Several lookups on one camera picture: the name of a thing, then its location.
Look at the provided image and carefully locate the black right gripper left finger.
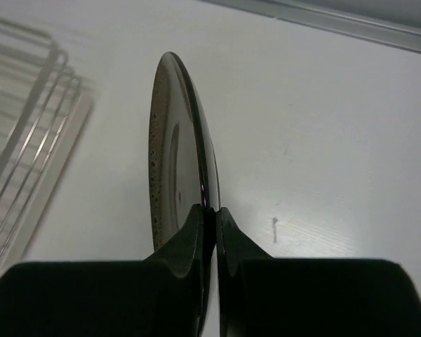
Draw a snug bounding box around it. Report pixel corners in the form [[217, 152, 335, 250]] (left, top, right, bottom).
[[0, 205, 204, 336]]

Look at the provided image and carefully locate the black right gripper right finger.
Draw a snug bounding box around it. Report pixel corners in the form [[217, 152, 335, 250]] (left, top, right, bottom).
[[215, 208, 421, 336]]

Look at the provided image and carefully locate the brown round plate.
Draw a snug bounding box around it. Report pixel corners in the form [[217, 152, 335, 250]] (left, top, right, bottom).
[[148, 51, 220, 331]]

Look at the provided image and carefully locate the aluminium table frame rail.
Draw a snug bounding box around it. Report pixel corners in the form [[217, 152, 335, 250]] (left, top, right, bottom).
[[211, 1, 421, 54]]

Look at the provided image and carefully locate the wire dish rack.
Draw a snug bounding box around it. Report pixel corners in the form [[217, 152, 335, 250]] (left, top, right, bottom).
[[0, 17, 92, 269]]

